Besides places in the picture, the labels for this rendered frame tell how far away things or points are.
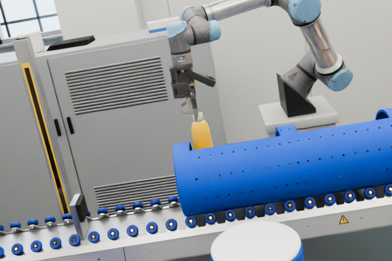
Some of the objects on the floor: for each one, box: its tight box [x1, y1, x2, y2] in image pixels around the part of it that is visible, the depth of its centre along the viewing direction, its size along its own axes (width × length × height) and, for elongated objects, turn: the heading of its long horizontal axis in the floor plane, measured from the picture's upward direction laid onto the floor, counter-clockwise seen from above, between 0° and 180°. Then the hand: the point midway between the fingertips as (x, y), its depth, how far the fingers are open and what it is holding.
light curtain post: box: [12, 37, 73, 223], centre depth 241 cm, size 6×6×170 cm
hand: (197, 115), depth 193 cm, fingers closed on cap, 4 cm apart
